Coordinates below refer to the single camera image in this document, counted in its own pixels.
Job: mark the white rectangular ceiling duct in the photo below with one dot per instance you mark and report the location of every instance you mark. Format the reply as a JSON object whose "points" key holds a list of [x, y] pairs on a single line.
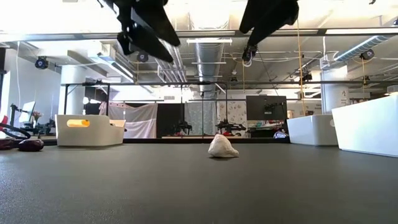
{"points": [[105, 56]]}

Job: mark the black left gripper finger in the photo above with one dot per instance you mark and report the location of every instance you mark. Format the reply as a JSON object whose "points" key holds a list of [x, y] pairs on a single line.
{"points": [[146, 43], [158, 21]]}

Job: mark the silver ventilation duct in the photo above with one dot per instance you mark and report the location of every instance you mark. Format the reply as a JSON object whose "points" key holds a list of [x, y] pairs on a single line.
{"points": [[209, 56]]}

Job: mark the white cloth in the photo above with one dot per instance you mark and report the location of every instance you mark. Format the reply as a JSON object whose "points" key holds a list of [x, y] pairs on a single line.
{"points": [[140, 121]]}

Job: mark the short purple sweet potato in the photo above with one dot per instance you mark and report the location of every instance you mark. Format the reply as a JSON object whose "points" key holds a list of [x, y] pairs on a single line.
{"points": [[31, 145]]}

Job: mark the black monitor stand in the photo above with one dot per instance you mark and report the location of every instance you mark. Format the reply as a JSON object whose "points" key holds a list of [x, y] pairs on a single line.
{"points": [[13, 115]]}

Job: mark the grey flexible duct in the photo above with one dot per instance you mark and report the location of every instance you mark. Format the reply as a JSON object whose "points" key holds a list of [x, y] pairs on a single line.
{"points": [[360, 46]]}

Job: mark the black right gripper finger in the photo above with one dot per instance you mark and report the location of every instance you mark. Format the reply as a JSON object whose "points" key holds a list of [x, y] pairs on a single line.
{"points": [[284, 12], [256, 12]]}

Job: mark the red object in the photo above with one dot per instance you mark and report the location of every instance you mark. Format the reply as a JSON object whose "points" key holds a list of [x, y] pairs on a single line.
{"points": [[2, 123]]}

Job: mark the small lit computer monitor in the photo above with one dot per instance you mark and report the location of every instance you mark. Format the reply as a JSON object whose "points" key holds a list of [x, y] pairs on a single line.
{"points": [[27, 112]]}

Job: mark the black background frame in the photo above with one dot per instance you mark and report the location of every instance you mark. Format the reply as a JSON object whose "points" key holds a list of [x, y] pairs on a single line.
{"points": [[155, 83]]}

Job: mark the background black robot arm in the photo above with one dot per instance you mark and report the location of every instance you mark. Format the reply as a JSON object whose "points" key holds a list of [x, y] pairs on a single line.
{"points": [[183, 127], [230, 127]]}

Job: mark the light grey plastic basket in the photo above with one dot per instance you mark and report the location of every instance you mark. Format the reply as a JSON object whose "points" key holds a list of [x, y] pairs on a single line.
{"points": [[311, 133]]}

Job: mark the cream plastic basket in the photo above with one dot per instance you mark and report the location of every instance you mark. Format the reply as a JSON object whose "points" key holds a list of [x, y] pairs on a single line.
{"points": [[102, 133]]}

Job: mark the black panel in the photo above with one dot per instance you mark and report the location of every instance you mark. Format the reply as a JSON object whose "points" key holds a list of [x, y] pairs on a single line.
{"points": [[168, 115]]}

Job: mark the patterned white sheet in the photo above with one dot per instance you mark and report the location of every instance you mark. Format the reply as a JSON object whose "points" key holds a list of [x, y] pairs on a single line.
{"points": [[236, 112]]}

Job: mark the black table mat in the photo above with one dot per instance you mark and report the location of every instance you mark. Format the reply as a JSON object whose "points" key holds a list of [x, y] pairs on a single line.
{"points": [[199, 186]]}

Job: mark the white plastic basket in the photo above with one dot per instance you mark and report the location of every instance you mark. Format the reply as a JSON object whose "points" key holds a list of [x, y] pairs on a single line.
{"points": [[367, 130]]}

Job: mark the long ceiling light fixture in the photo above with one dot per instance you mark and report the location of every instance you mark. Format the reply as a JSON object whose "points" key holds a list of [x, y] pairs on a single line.
{"points": [[208, 40]]}

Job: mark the white pillar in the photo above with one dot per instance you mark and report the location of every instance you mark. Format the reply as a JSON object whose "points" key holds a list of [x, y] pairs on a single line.
{"points": [[73, 93], [334, 93]]}

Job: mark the black monitor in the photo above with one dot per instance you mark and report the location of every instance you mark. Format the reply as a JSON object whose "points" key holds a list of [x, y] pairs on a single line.
{"points": [[258, 109]]}

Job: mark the white and blue object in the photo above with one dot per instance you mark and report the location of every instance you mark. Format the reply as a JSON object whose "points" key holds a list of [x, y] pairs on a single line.
{"points": [[281, 135]]}

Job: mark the pink flower bouquet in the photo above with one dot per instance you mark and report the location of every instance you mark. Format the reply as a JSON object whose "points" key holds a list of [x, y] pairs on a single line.
{"points": [[37, 114]]}

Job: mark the grey curtain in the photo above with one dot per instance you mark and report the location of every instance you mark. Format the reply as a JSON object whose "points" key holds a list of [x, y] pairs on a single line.
{"points": [[194, 115]]}

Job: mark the large pointed white garlic bulb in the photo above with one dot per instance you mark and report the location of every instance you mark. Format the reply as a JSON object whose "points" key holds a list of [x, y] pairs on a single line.
{"points": [[222, 147]]}

